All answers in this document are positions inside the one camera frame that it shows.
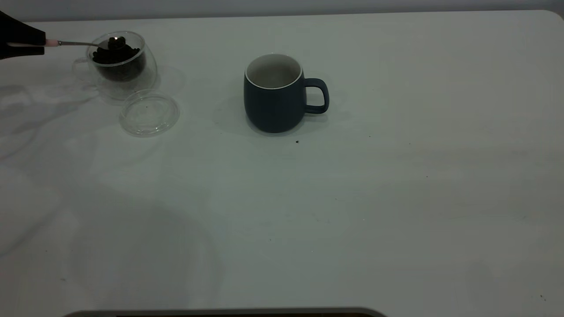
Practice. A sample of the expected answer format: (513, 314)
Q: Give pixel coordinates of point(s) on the dark coffee beans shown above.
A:
(119, 64)

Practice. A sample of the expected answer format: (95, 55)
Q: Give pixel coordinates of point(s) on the dark grey-blue ceramic mug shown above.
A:
(273, 108)

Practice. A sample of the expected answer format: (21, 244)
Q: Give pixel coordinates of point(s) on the clear round glass lid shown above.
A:
(150, 116)

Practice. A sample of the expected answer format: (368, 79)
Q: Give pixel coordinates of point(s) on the clear double-wall glass cup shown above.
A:
(132, 86)

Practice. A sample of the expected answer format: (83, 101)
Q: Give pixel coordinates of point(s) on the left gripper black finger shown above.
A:
(22, 34)
(22, 50)

